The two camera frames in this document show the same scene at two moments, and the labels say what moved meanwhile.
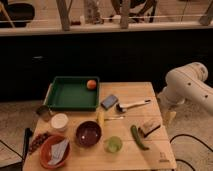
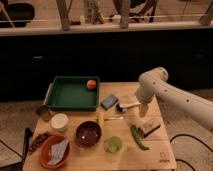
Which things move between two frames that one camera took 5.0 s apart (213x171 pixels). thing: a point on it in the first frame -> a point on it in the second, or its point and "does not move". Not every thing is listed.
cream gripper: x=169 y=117 -> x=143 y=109
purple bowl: x=88 y=133 does not move
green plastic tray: x=73 y=93 does not move
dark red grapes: x=37 y=141 does not move
